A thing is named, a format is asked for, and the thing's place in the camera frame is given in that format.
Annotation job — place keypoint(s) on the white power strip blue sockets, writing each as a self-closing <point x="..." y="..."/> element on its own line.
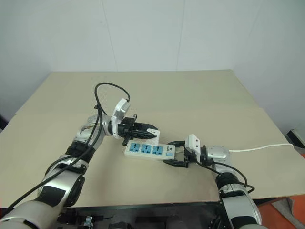
<point x="150" y="151"/>

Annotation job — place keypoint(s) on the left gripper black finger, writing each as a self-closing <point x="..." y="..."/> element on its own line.
<point x="146" y="125"/>
<point x="143" y="136"/>

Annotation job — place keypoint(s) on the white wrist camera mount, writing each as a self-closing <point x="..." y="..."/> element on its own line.
<point x="121" y="110"/>
<point x="193" y="143"/>

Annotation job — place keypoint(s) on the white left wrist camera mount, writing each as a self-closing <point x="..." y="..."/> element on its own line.
<point x="121" y="110"/>

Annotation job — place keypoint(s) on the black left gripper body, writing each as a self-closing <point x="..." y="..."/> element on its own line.
<point x="127" y="130"/>

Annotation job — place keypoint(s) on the dark object by wall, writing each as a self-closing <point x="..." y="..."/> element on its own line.
<point x="3" y="121"/>

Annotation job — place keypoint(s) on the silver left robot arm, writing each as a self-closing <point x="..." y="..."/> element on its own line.
<point x="59" y="188"/>

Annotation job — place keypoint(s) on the black frame under table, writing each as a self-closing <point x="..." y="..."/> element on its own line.
<point x="143" y="212"/>

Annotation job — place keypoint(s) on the black and white box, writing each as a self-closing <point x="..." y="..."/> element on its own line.
<point x="296" y="139"/>

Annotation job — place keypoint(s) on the white charger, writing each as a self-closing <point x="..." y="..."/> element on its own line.
<point x="156" y="139"/>

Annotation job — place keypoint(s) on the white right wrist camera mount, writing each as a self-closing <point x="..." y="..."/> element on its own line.
<point x="193" y="143"/>

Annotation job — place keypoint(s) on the grey cloth on floor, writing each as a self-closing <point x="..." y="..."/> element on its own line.
<point x="278" y="212"/>

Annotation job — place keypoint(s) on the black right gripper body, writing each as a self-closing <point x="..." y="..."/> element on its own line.
<point x="190" y="159"/>

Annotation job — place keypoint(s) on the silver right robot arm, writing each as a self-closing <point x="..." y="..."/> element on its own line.
<point x="218" y="152"/>

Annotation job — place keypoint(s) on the small silver metal clamp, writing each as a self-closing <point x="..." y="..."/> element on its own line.
<point x="88" y="221"/>

